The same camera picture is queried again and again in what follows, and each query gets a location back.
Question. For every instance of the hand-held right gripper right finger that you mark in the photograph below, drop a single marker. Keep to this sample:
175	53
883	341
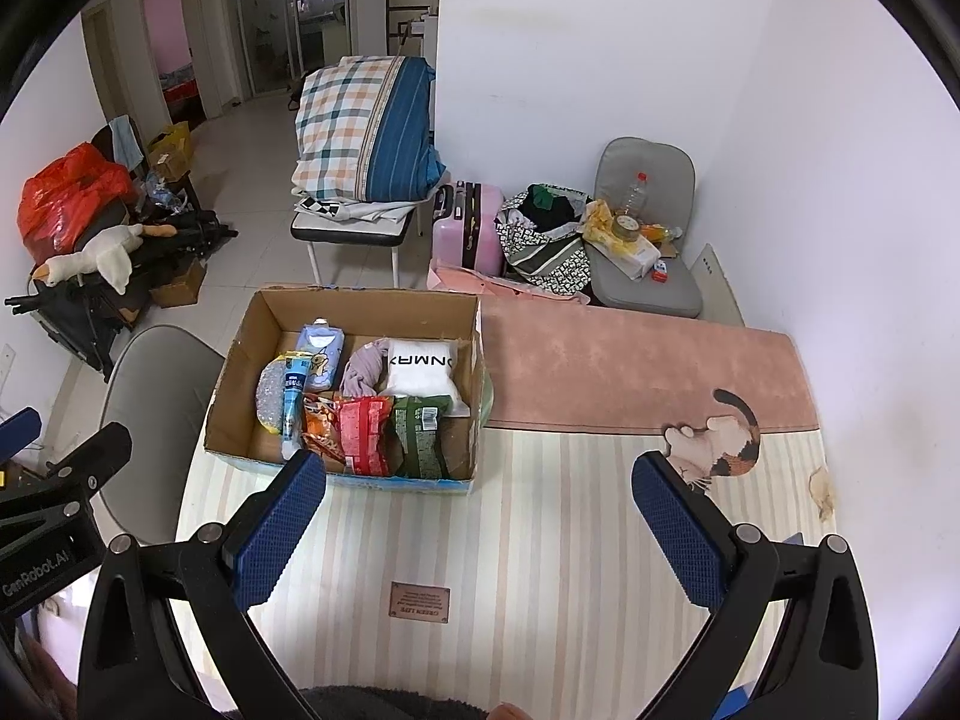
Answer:
675	532

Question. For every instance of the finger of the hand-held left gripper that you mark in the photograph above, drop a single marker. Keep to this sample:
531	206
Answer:
19	431
94	454

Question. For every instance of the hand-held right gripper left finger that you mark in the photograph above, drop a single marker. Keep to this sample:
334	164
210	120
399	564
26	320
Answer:
281	532

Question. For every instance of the orange snack packet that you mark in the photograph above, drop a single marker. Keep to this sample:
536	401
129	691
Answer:
322	431

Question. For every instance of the red snack packet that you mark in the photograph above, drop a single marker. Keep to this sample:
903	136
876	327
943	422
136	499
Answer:
364	435

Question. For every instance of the light blue tube packet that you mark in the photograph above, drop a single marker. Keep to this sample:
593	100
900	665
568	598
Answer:
295	401

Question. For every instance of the clear glittery bag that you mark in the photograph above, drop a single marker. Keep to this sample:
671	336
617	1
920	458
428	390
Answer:
271	397

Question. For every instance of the green snack packet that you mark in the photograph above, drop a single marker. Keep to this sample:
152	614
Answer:
420	439

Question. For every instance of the purple cloth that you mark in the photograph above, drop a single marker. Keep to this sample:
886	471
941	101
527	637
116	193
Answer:
364	371

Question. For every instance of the light blue snack packet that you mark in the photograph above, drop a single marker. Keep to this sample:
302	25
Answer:
322	352

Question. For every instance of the white soft packet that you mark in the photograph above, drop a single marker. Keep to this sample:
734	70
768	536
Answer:
424	375

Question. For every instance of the person's left forearm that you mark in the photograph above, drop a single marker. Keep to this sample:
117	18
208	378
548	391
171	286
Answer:
45	675

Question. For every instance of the beige shell chair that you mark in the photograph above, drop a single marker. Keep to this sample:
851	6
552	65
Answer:
161	405

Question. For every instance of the black folded trolley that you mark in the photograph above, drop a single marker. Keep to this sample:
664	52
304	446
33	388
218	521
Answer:
82	315

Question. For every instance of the brown rectangular label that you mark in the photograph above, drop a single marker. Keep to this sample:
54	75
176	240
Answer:
420	601

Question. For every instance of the striped pink cat mat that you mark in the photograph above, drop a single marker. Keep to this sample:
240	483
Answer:
562	382

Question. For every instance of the brown cardboard box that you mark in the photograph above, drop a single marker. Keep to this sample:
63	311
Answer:
180	285

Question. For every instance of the white goose plush toy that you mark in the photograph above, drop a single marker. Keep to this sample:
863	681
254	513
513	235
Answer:
105	255

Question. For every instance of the red plastic bag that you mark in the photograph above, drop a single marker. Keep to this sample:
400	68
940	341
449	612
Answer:
67	195

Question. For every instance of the white socket panel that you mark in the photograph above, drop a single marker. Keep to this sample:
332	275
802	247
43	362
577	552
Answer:
718	285

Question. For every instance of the small red white box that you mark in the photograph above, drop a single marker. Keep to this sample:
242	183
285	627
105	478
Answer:
660	272

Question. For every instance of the white flat box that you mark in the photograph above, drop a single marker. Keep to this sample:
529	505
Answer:
634	255

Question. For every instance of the patterned tote bag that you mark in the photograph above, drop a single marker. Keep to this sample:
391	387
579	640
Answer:
544	255

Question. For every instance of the light blue cloth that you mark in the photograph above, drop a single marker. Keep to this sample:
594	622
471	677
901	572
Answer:
126	142

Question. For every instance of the yellow cardboard box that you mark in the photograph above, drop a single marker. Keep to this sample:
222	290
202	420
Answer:
171	154

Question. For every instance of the brown tape roll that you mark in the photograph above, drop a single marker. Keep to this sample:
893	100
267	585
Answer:
626	226

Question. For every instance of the black bench white legs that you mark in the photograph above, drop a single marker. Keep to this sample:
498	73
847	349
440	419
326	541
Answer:
349	229

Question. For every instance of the pink cloth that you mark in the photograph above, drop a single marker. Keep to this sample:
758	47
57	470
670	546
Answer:
465	281

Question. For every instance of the yellow plastic bag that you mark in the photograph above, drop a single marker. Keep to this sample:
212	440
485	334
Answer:
600	225

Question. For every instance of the clear plastic bottle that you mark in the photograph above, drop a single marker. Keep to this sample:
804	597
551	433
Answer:
635	199

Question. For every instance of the pink suitcase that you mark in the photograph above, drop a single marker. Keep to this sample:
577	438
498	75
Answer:
487	229

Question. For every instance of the grey cushioned chair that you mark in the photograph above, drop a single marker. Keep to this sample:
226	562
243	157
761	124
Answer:
649	157

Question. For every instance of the plaid folded quilt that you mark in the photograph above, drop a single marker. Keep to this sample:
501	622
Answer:
352	127

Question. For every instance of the white wall socket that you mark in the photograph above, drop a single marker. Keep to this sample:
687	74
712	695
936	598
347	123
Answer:
7	367

